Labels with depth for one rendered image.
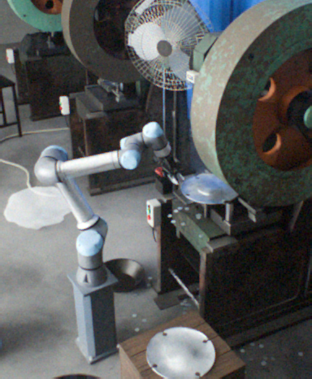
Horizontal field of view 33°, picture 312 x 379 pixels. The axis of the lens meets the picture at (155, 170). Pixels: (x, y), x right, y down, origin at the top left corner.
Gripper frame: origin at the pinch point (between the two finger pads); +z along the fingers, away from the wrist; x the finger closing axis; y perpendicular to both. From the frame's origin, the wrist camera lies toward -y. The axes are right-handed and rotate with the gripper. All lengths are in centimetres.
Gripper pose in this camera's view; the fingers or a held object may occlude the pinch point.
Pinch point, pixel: (177, 181)
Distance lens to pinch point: 248.4
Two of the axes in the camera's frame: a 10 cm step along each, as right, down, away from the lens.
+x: 7.9, -5.8, 1.9
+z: 3.8, 7.1, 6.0
